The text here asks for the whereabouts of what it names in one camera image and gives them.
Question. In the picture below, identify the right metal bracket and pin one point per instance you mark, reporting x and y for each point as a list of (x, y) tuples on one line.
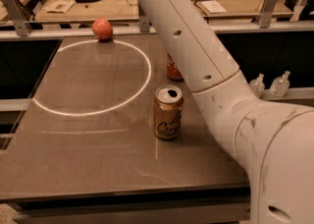
[(266, 13)]

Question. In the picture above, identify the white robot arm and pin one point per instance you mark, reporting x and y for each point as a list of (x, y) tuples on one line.
[(273, 142)]

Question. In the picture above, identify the white paper card left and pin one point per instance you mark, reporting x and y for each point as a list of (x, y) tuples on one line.
[(59, 6)]

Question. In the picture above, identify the red coke can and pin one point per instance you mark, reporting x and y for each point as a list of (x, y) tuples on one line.
[(173, 72)]

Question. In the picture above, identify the white paper card right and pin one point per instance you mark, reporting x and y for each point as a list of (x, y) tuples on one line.
[(213, 6)]

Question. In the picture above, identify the left metal bracket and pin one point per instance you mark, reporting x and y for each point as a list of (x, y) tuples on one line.
[(18, 17)]

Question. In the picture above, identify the metal bracket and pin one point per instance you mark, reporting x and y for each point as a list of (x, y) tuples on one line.
[(18, 17), (266, 13), (144, 24)]

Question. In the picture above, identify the clear sanitizer bottle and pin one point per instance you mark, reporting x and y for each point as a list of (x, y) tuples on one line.
[(257, 85), (280, 85)]

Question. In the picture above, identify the clear sanitizer bottle left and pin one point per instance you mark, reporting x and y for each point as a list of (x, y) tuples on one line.
[(257, 85)]

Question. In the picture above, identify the red apple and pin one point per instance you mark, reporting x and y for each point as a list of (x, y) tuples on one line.
[(102, 29)]

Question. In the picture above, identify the metal rail behind table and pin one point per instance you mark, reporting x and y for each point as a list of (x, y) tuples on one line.
[(9, 35)]

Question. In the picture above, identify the white paper card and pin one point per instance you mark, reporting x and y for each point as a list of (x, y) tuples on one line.
[(59, 6), (213, 6)]

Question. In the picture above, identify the clear sanitizer bottle right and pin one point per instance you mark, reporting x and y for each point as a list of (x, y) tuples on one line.
[(280, 85)]

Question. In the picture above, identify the orange soda can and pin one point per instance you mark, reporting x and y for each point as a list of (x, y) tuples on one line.
[(168, 108)]

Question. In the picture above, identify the middle metal bracket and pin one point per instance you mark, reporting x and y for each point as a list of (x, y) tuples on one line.
[(144, 24)]

